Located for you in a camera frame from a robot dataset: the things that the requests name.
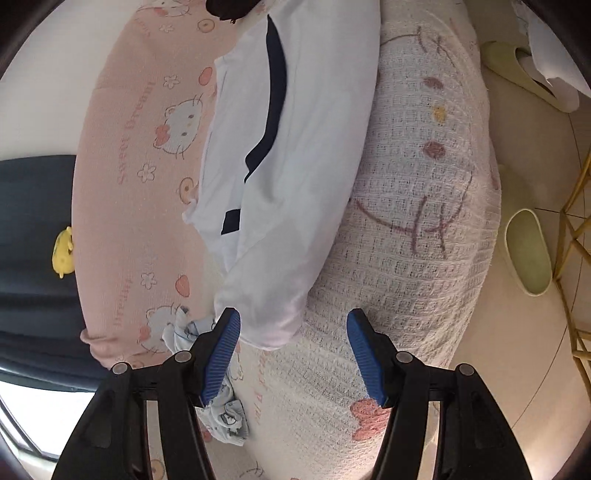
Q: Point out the window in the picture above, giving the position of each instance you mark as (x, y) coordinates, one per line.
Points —
(27, 406)

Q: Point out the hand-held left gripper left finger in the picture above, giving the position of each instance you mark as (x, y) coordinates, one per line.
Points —
(221, 355)

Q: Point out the black folded garment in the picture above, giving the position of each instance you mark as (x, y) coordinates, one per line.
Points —
(231, 7)

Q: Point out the white t-shirt with navy trim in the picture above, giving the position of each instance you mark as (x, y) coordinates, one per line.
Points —
(314, 161)

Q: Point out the gold metal frame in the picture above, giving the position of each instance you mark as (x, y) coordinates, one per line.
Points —
(570, 249)

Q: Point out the light blue printed baby garment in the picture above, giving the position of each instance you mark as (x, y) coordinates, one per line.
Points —
(228, 420)

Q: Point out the cartoon cat printed blanket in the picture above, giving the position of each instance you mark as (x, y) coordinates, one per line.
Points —
(415, 230)

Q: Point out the white cloth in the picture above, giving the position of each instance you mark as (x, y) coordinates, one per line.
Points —
(554, 46)

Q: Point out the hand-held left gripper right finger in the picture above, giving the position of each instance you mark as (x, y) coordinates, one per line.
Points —
(367, 360)

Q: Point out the green slipper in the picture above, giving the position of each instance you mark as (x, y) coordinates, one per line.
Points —
(528, 254)
(517, 69)

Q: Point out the yellow plush toy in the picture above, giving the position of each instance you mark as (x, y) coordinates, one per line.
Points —
(63, 254)

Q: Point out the dark blue curtain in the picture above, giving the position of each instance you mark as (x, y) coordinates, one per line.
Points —
(32, 230)

